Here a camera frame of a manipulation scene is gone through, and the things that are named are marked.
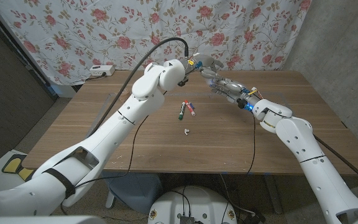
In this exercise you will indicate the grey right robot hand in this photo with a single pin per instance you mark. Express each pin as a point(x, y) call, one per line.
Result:
point(236, 91)

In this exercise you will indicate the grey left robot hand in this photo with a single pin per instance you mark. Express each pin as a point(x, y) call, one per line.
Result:
point(205, 62)

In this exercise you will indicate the white AirPod earbud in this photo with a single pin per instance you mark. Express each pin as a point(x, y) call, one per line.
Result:
point(186, 132)

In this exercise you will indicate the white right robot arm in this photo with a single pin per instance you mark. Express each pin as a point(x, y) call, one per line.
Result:
point(315, 168)

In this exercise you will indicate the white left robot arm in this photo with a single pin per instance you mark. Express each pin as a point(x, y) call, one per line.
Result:
point(104, 143)

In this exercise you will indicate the blue marker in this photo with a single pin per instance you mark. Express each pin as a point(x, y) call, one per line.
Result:
point(192, 105)

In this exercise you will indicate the red Expo marker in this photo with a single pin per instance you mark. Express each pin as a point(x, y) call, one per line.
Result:
point(190, 108)

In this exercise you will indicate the floral backdrop cloth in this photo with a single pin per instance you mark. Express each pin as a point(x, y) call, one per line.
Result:
point(244, 31)

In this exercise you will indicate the green dry-erase marker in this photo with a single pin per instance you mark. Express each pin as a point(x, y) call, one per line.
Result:
point(182, 111)

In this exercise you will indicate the white power strip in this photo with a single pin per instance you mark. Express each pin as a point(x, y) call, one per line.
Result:
point(102, 70)

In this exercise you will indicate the grey table leg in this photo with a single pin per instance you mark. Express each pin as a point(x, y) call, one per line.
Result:
point(273, 194)

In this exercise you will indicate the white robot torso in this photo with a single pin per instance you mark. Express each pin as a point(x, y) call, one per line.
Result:
point(197, 205)

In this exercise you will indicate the black power adapter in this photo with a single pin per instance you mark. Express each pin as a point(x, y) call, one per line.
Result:
point(255, 217)

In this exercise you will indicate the blue-grey bin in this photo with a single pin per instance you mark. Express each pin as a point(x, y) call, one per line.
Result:
point(138, 193)

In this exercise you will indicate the white table leg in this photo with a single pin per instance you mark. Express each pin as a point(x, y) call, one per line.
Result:
point(110, 202)

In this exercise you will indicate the white yellow black floor mat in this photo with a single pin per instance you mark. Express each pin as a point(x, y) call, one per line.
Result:
point(12, 165)

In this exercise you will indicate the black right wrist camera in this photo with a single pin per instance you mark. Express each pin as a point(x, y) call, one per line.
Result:
point(241, 103)

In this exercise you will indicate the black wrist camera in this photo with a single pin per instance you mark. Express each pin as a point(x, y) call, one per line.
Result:
point(182, 82)
point(241, 103)

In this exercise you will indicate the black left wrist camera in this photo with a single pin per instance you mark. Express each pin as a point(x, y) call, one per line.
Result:
point(182, 82)

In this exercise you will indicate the black frame bar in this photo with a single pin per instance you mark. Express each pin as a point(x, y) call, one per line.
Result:
point(15, 49)

